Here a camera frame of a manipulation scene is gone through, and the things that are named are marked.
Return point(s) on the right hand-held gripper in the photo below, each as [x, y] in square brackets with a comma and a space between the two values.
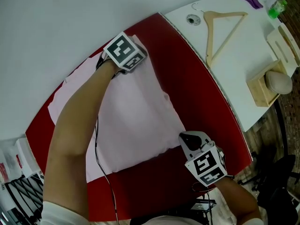
[204, 163]

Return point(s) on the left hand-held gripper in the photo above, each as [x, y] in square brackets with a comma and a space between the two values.
[124, 51]

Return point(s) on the pink robe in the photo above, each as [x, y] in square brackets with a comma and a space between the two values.
[136, 116]

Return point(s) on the person's right forearm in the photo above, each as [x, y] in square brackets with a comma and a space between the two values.
[239, 200]

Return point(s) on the person's left forearm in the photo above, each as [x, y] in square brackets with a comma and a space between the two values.
[72, 144]

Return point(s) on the black device with screen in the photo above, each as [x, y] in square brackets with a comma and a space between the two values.
[202, 206]

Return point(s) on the red tablecloth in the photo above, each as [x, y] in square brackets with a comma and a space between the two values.
[199, 97]

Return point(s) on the black office chair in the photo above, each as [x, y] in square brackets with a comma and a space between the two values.
[276, 184]

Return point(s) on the round grey table grommet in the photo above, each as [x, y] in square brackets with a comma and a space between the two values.
[193, 19]

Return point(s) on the light wooden box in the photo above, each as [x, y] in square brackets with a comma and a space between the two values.
[260, 90]

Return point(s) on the wooden clothes hanger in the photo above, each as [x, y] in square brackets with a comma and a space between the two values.
[211, 20]

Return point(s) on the white side table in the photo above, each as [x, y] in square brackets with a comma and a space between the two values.
[236, 55]

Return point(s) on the white water dispenser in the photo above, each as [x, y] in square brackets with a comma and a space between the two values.
[25, 158]

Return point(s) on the person's white shirt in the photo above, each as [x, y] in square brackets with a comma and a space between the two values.
[61, 213]

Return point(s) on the green plastic bottle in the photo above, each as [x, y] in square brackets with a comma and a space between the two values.
[276, 9]

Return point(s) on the black metal railing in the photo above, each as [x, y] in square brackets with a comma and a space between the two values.
[25, 196]

